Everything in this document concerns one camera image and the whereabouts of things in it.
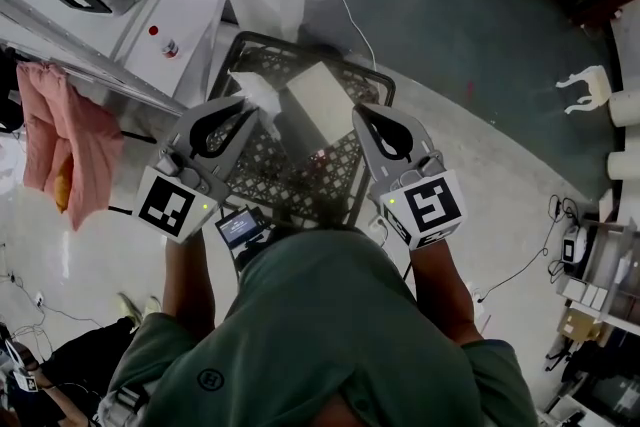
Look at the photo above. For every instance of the aluminium frame rail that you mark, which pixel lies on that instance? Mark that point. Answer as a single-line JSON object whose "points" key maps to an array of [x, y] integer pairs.
{"points": [[75, 50]]}

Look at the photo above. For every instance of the white paper roll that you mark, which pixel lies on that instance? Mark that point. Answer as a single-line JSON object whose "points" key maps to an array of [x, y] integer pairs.
{"points": [[625, 107], [624, 165]]}

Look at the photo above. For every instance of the pink quilted cloth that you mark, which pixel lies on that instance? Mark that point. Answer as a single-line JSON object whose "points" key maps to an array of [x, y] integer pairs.
{"points": [[70, 125]]}

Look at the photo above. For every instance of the person's left forearm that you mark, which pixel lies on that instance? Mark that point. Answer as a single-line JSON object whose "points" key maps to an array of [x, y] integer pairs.
{"points": [[192, 285]]}

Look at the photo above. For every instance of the white printed plastic part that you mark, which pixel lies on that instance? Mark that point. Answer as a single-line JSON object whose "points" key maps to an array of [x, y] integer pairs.
{"points": [[595, 87]]}

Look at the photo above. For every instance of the person's right forearm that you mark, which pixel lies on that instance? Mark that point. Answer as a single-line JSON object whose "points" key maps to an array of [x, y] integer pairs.
{"points": [[442, 295]]}

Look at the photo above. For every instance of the white bag item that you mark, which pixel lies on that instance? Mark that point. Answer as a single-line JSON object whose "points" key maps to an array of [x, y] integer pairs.
{"points": [[260, 92]]}

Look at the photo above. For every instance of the white wall plug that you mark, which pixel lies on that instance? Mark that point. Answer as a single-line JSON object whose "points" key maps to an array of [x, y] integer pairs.
{"points": [[39, 300]]}

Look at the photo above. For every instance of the red round cap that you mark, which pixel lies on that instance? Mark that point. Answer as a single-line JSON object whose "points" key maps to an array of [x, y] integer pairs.
{"points": [[153, 30]]}

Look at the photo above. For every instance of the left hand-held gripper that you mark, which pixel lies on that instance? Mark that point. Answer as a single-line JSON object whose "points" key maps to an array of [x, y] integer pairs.
{"points": [[167, 207]]}

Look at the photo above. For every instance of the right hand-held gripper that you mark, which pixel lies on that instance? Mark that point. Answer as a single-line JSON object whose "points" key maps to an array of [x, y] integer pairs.
{"points": [[430, 210]]}

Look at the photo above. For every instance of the small black display device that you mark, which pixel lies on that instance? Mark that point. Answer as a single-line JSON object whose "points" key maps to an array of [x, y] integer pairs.
{"points": [[239, 226]]}

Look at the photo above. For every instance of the white and black small device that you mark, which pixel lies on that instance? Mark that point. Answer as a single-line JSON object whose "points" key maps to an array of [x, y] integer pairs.
{"points": [[574, 246]]}

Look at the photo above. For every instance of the black plastic mesh crate box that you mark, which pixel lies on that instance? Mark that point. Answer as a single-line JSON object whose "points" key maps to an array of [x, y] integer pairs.
{"points": [[300, 187]]}

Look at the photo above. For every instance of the orange soft item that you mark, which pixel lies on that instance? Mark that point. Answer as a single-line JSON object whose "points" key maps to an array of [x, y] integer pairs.
{"points": [[63, 187]]}

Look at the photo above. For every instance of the grey storage shelf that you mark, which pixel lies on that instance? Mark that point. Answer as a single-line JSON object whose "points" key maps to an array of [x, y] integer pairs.
{"points": [[607, 265]]}

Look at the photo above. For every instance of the white carton item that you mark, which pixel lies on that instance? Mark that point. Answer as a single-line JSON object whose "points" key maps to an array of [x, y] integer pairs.
{"points": [[320, 100]]}

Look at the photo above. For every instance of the white power strip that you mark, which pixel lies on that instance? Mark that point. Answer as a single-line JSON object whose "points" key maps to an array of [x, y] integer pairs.
{"points": [[378, 226]]}

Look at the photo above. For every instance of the small red label bottle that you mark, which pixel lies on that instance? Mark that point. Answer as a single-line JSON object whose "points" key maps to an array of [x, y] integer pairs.
{"points": [[170, 48]]}

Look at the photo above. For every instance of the brown cardboard box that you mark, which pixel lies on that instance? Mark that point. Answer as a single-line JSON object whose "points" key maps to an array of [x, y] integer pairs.
{"points": [[577, 325]]}

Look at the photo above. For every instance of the person's green shirt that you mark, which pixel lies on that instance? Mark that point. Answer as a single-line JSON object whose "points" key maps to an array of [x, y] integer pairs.
{"points": [[325, 315]]}

